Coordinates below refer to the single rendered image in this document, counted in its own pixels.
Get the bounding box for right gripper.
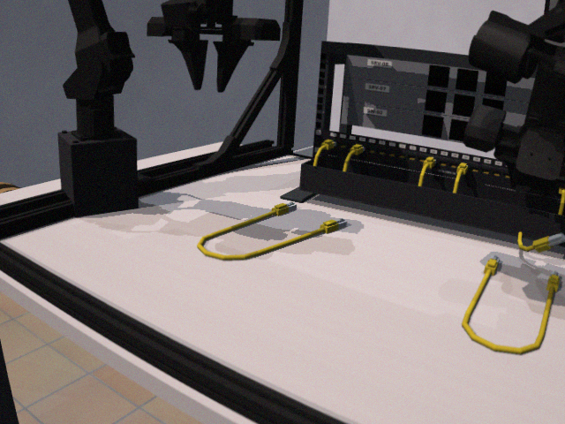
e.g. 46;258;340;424
147;0;281;93

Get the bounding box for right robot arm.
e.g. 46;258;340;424
63;0;222;141

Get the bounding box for black rack frame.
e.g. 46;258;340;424
313;41;561;215

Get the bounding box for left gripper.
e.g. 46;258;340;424
463;92;565;189

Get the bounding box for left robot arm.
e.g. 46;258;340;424
469;0;565;193

